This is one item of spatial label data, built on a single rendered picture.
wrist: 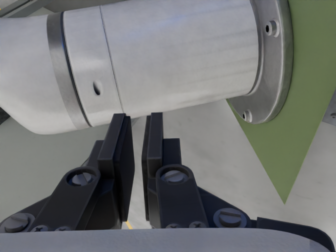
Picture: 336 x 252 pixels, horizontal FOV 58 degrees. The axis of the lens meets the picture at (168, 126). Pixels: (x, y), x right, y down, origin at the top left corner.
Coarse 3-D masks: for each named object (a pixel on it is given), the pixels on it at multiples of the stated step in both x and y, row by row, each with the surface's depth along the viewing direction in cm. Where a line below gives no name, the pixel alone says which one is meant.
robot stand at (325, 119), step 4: (332, 96) 42; (332, 100) 43; (328, 104) 43; (332, 104) 43; (328, 108) 44; (332, 108) 43; (328, 112) 44; (332, 112) 44; (324, 116) 45; (328, 116) 45; (332, 116) 44; (324, 120) 45; (328, 120) 45; (332, 120) 45; (332, 124) 45
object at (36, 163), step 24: (24, 0) 207; (0, 144) 140; (24, 144) 142; (48, 144) 144; (72, 144) 145; (0, 168) 133; (24, 168) 135; (48, 168) 136; (72, 168) 138; (0, 192) 127; (24, 192) 128; (48, 192) 130; (0, 216) 121
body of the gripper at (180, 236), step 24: (0, 240) 6; (24, 240) 6; (48, 240) 6; (72, 240) 6; (96, 240) 6; (120, 240) 6; (144, 240) 6; (168, 240) 6; (192, 240) 6; (216, 240) 6; (240, 240) 6; (264, 240) 6; (288, 240) 6; (312, 240) 6
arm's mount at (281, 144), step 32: (288, 0) 24; (320, 0) 21; (320, 32) 22; (320, 64) 22; (288, 96) 28; (320, 96) 23; (256, 128) 36; (288, 128) 29; (288, 160) 30; (288, 192) 32
